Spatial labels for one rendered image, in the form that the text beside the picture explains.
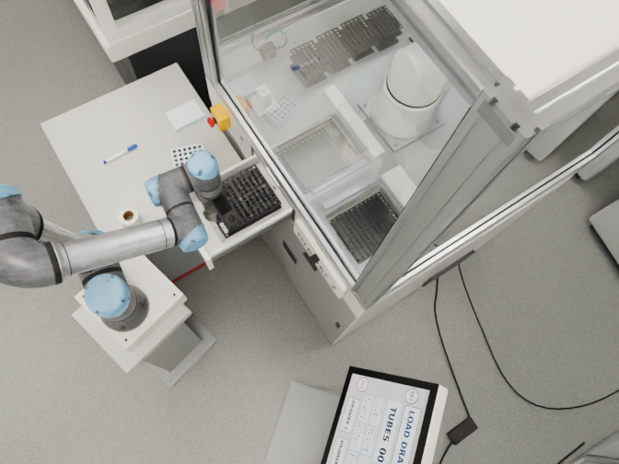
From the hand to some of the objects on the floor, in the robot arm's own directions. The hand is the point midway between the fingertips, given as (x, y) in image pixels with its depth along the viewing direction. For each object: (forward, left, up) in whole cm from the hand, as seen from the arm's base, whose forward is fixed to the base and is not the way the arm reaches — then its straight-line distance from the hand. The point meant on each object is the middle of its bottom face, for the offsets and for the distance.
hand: (221, 217), depth 159 cm
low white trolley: (+9, +44, -98) cm, 108 cm away
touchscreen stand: (-33, -82, -95) cm, 130 cm away
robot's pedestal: (-40, +6, -98) cm, 106 cm away
